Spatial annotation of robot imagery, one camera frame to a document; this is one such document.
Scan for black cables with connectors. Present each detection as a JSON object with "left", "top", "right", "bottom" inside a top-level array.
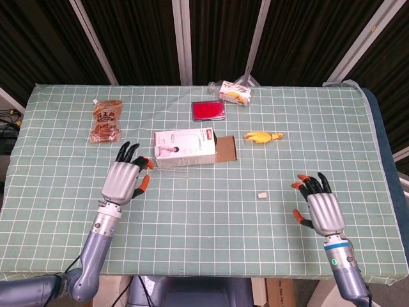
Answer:
[{"left": 0, "top": 108, "right": 25, "bottom": 129}]

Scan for yellow rubber chicken toy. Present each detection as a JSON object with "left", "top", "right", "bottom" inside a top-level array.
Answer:
[{"left": 243, "top": 130, "right": 285, "bottom": 145}]

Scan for blue table side padding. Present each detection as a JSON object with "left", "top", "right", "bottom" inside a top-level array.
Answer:
[{"left": 360, "top": 87, "right": 405, "bottom": 283}]

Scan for white snack packet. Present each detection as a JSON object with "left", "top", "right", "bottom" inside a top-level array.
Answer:
[{"left": 207, "top": 81, "right": 254, "bottom": 107}]

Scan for dark pleated curtain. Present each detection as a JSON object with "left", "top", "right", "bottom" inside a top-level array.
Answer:
[{"left": 0, "top": 0, "right": 409, "bottom": 154}]

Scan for brown sauce spout pouch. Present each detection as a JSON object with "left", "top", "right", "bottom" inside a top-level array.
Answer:
[{"left": 88, "top": 98, "right": 124, "bottom": 145}]

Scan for white frame post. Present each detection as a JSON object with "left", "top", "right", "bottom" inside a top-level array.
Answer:
[
  {"left": 245, "top": 0, "right": 273, "bottom": 71},
  {"left": 68, "top": 0, "right": 120, "bottom": 86},
  {"left": 171, "top": 0, "right": 194, "bottom": 86},
  {"left": 325, "top": 0, "right": 409, "bottom": 85},
  {"left": 0, "top": 86, "right": 27, "bottom": 113}
]

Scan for left five-finger robot hand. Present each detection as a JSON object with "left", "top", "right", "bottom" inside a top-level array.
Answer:
[{"left": 100, "top": 141, "right": 157, "bottom": 206}]

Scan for white tripod stand base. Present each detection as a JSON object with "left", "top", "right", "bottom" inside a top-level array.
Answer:
[{"left": 235, "top": 65, "right": 261, "bottom": 87}]

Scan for right five-finger robot hand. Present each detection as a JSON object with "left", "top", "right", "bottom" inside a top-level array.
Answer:
[{"left": 290, "top": 171, "right": 347, "bottom": 238}]

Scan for clear plastic tube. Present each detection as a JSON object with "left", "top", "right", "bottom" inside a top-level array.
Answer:
[{"left": 150, "top": 168, "right": 190, "bottom": 177}]

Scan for green checked tablecloth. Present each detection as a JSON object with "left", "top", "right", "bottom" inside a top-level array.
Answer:
[{"left": 0, "top": 81, "right": 404, "bottom": 286}]

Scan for grey robot torso base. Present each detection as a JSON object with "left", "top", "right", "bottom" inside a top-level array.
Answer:
[{"left": 127, "top": 276, "right": 254, "bottom": 307}]

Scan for white printed carton box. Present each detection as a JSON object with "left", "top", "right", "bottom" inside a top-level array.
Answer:
[{"left": 153, "top": 127, "right": 239, "bottom": 169}]

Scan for brown cardboard box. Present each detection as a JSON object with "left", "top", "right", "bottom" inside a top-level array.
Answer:
[{"left": 266, "top": 278, "right": 316, "bottom": 307}]

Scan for red ink pad case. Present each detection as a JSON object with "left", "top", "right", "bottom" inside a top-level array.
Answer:
[{"left": 191, "top": 100, "right": 228, "bottom": 122}]

